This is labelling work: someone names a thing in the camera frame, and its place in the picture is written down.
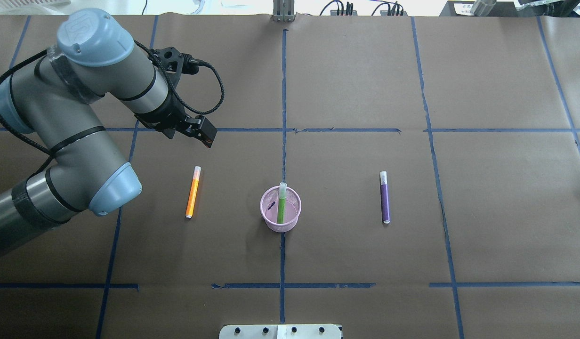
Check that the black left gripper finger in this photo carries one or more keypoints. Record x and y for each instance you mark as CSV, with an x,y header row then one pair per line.
x,y
202,129

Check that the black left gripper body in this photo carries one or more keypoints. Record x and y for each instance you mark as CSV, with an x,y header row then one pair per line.
x,y
164,115

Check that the orange marker pen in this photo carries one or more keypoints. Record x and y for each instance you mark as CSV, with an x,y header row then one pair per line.
x,y
192,197

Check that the green marker pen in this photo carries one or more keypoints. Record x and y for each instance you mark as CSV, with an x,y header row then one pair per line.
x,y
282,197

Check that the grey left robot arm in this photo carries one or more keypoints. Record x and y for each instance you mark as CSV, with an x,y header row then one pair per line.
x,y
45,101

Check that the pink mesh pen holder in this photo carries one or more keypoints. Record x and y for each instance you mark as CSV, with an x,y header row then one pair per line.
x,y
268,208

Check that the purple marker pen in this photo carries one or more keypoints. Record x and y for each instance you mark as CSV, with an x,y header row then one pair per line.
x,y
384,198

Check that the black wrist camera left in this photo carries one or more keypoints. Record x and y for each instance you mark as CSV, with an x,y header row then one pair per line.
x,y
173,63

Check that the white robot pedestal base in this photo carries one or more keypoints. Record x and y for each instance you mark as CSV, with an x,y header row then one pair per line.
x,y
282,331

